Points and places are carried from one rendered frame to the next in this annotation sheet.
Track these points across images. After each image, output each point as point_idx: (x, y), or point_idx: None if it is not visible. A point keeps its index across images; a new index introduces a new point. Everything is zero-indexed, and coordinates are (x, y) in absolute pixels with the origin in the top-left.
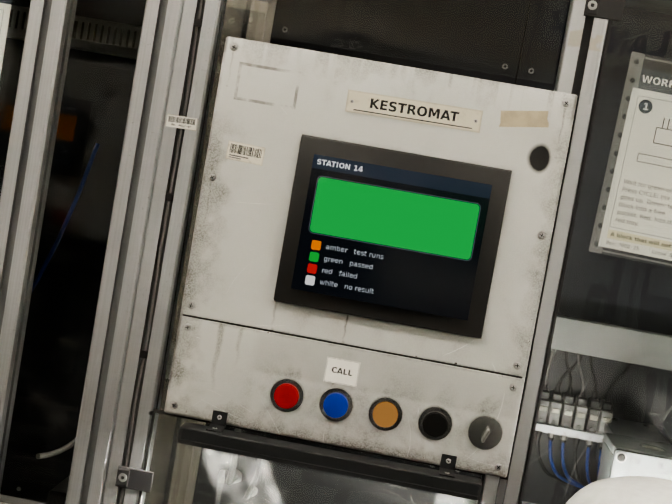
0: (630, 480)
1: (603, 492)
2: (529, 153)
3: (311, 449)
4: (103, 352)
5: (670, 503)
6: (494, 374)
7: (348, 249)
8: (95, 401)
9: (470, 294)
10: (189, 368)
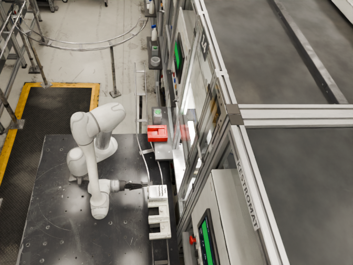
0: (110, 103)
1: (110, 102)
2: (186, 56)
3: (170, 84)
4: (173, 52)
5: (100, 106)
6: (179, 91)
7: (175, 56)
8: (172, 59)
9: (177, 75)
10: (173, 62)
